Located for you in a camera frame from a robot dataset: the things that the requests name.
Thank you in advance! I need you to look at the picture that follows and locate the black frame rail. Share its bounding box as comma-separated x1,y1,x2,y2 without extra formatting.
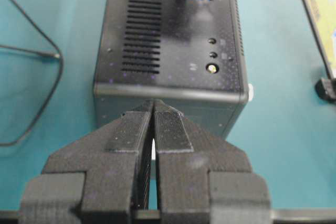
302,0,335,80

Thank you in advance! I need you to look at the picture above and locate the black USB cable with plug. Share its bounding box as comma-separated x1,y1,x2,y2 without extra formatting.
0,0,65,147

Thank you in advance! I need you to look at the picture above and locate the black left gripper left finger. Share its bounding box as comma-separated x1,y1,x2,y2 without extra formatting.
19,101,154,223

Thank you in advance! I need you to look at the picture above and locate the black frame foot bracket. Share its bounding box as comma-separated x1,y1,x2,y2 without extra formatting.
314,78,336,102

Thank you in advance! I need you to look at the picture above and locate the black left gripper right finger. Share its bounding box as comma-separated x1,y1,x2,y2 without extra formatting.
153,100,272,223

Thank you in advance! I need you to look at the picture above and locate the black mini PC box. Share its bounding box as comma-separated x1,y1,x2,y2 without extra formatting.
93,0,248,138

